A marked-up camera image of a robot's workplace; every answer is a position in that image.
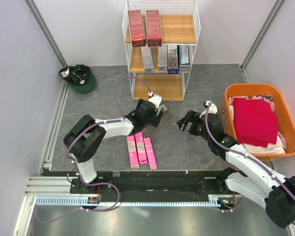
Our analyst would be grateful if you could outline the purple RiO toothpaste box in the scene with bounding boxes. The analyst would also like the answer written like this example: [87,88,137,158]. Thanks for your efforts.
[167,45,179,75]

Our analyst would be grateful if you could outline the silver Protefix toothpaste box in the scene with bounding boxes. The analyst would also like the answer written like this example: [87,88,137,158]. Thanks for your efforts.
[141,46,154,73]

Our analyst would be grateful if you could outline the slim silver toothpaste box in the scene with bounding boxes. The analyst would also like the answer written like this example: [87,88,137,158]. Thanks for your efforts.
[157,45,168,71]

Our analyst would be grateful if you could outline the dark red toothpaste box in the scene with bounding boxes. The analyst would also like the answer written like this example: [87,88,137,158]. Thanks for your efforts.
[128,10,146,47]

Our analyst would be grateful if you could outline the silver red box front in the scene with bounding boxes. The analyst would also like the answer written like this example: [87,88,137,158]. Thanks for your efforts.
[146,10,162,47]

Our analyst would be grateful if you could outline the silver red box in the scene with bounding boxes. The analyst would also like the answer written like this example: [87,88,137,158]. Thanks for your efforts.
[146,10,162,47]
[157,104,168,116]

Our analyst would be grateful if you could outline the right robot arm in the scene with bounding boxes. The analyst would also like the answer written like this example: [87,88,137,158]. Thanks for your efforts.
[177,110,295,228]

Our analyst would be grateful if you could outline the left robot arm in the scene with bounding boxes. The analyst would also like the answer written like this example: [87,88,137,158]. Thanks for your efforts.
[63,94,164,193]

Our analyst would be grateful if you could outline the pink box left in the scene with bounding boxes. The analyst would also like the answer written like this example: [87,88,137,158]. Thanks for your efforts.
[126,135,139,168]

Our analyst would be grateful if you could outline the pink box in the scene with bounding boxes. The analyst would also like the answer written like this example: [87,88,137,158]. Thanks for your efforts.
[135,132,148,164]
[126,135,139,168]
[144,136,157,170]

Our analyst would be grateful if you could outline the pink box right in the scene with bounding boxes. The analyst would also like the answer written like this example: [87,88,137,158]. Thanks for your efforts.
[144,136,157,170]

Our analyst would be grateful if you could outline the pink box middle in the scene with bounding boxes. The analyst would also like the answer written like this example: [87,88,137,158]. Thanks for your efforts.
[135,132,148,164]

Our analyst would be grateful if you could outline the red cloth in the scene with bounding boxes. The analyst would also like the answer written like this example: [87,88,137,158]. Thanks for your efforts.
[233,97,278,148]

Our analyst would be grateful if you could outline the black green cap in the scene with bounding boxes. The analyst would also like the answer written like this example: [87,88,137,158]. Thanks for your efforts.
[59,64,96,93]

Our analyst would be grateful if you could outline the white pink clothes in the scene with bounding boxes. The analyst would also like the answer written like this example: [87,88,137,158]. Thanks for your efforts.
[228,96,286,154]

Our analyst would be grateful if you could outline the orange plastic basin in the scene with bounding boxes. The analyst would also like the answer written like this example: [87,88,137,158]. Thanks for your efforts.
[220,83,295,162]

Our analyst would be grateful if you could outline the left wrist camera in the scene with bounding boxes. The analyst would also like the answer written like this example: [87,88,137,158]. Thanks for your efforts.
[148,91,162,109]

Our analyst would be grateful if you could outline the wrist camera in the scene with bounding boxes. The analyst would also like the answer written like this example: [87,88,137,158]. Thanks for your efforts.
[148,91,162,109]
[201,100,218,116]

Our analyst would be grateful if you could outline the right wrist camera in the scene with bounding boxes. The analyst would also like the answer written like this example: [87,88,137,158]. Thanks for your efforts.
[201,100,218,116]

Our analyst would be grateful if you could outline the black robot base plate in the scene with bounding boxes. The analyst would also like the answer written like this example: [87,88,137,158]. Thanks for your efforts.
[69,168,249,197]

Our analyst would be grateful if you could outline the white wire wooden shelf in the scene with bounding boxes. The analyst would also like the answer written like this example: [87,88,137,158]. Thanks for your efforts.
[122,0,201,102]

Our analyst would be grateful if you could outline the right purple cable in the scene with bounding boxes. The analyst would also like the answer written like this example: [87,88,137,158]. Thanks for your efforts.
[205,103,295,233]

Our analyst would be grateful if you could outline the aluminium floor rail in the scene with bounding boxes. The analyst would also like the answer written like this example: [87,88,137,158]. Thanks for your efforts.
[25,84,69,196]

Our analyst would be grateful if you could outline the slotted cable duct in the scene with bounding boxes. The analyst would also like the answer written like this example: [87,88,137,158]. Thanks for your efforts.
[36,196,221,207]

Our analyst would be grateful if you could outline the right aluminium frame post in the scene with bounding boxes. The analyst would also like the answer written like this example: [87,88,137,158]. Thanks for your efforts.
[240,0,286,73]

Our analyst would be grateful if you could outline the aluminium frame post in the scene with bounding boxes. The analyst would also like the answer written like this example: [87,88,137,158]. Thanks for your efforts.
[240,0,286,73]
[23,0,69,68]

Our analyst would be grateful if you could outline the left aluminium frame post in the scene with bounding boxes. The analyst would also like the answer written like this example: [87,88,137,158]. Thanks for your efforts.
[23,0,69,68]

